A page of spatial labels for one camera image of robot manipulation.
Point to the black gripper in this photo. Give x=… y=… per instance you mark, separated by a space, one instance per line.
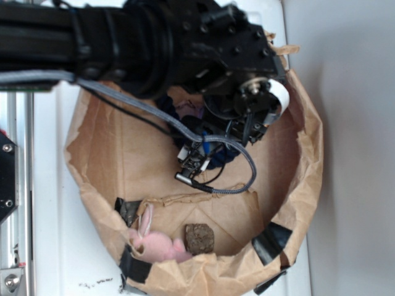
x=230 y=62

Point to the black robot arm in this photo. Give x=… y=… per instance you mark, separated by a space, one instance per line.
x=146 y=47

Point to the brown rough block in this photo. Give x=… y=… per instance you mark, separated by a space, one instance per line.
x=199 y=238

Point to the brown paper bag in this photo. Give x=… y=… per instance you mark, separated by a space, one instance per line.
x=257 y=233

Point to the pink plush bunny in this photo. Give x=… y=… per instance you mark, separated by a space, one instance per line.
x=155 y=246

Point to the white plastic tray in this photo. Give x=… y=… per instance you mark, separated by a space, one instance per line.
x=68 y=255

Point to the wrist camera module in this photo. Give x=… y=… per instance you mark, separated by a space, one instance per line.
x=194 y=158

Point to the aluminium frame rail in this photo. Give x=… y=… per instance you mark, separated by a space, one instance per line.
x=17 y=275

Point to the black metal bracket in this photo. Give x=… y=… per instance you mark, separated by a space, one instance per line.
x=9 y=177

